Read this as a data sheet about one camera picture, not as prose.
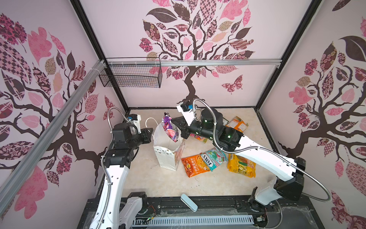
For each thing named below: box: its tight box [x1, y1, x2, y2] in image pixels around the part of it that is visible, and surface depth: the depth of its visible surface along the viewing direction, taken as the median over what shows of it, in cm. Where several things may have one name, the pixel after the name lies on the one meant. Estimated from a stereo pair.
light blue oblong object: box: [180, 193, 199, 213], surface depth 73 cm
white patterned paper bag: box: [152, 122, 186, 172], surface depth 72 cm
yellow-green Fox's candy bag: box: [200, 146, 228, 172], surface depth 89 cm
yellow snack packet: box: [227, 153, 257, 178], surface depth 84 cm
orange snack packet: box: [181, 152, 211, 178], surface depth 88 cm
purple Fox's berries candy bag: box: [161, 112, 180, 143], surface depth 60 cm
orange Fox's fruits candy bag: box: [224, 115, 249, 133], surface depth 108 cm
